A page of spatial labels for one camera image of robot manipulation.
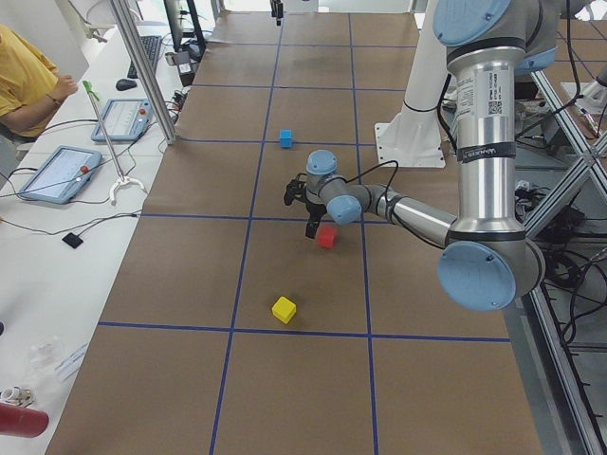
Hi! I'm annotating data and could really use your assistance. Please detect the grabber stick tool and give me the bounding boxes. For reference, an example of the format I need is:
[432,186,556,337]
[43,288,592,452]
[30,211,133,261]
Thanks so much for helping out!
[83,80,147,206]

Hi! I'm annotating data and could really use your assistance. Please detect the far teach pendant tablet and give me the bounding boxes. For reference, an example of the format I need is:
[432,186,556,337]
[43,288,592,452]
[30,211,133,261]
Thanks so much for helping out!
[99,99,154,142]

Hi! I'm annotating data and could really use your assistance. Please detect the red cylinder bottle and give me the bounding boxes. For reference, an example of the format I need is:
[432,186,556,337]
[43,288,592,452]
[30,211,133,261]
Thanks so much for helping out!
[1,403,49,438]

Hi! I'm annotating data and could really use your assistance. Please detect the yellow cube block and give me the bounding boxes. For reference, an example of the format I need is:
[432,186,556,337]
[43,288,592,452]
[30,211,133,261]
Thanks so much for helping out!
[271,296,297,324]

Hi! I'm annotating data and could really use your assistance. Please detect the black keyboard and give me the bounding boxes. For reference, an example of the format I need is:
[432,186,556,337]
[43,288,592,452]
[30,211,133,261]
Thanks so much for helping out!
[126,35,162,79]

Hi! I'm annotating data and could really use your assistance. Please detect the small black square pad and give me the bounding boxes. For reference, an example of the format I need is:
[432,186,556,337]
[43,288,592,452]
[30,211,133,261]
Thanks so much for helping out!
[62,232,83,249]

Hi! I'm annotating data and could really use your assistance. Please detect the red cube block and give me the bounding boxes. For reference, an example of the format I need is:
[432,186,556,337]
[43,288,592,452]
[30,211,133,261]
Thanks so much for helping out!
[317,226,338,248]

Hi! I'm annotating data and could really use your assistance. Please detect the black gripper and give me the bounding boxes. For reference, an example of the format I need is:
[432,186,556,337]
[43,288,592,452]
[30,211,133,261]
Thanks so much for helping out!
[305,201,327,238]

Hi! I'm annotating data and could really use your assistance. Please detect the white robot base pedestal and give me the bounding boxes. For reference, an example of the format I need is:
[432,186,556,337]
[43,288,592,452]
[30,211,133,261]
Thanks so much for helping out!
[375,1,448,169]

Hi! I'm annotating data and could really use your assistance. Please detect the black computer mouse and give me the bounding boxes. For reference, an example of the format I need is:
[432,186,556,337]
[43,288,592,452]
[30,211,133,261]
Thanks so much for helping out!
[115,79,138,91]

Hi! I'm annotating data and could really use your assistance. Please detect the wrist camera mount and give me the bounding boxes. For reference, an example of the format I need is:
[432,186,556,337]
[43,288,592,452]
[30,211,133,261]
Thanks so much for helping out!
[284,173,307,206]

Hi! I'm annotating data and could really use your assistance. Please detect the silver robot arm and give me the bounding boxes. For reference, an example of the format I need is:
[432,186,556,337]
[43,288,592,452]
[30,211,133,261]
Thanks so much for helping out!
[285,1,561,311]

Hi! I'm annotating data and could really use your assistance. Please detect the near teach pendant tablet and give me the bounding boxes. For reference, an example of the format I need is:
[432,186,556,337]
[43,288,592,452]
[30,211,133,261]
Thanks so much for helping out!
[18,146,102,205]

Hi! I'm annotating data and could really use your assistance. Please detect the blue cube block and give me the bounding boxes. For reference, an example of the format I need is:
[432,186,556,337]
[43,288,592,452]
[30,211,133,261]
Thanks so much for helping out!
[279,129,293,149]

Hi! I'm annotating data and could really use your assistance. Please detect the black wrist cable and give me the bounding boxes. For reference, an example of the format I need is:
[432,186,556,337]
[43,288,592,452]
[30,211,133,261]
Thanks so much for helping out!
[343,159,400,209]

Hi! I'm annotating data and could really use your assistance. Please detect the person in yellow shirt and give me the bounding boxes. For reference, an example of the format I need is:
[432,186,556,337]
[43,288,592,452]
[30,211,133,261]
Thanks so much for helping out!
[1,26,78,140]

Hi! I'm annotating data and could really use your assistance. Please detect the teach pendant tablet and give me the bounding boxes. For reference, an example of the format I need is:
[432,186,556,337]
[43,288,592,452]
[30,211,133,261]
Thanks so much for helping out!
[18,146,102,205]
[99,99,154,142]

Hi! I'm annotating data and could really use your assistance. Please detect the aluminium frame post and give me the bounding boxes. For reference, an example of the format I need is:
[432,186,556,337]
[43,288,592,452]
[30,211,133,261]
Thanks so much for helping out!
[110,0,176,145]

